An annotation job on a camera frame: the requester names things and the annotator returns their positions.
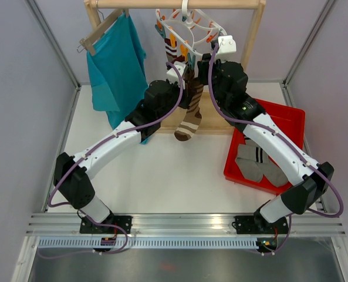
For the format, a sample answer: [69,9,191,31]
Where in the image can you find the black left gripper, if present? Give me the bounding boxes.
[158,79,197,120]

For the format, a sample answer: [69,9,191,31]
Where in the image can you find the teal clothespin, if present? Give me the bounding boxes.
[187,53,197,71]

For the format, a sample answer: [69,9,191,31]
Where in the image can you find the beige sock maroon striped cuff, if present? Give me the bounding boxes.
[164,38,177,62]

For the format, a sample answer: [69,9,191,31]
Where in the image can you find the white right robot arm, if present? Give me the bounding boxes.
[197,54,334,232]

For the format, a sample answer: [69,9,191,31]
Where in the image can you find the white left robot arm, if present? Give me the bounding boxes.
[53,79,185,233]

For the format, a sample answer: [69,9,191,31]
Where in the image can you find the wooden clothes hanger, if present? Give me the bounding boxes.
[76,8,129,55]

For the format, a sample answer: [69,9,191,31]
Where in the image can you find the wooden clothes rack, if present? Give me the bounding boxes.
[84,0,266,135]

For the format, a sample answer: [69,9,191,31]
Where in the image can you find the teal t-shirt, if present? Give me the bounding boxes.
[86,15,148,129]

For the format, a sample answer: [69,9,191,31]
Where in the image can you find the grey sock black stripes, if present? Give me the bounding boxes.
[235,137,288,187]

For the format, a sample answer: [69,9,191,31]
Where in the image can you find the red plastic tray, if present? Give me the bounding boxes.
[224,99,305,195]

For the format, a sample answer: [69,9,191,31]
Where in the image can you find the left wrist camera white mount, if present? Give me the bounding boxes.
[166,62,188,83]

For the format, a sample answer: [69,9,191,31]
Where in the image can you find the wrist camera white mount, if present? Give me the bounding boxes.
[215,35,236,61]
[166,62,188,83]

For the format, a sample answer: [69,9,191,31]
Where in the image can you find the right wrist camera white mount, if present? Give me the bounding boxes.
[215,35,236,61]

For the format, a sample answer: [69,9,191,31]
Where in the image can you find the white clip hanger frame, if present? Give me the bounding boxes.
[155,9,227,60]

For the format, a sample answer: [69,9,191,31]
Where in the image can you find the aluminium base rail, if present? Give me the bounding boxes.
[25,213,346,237]

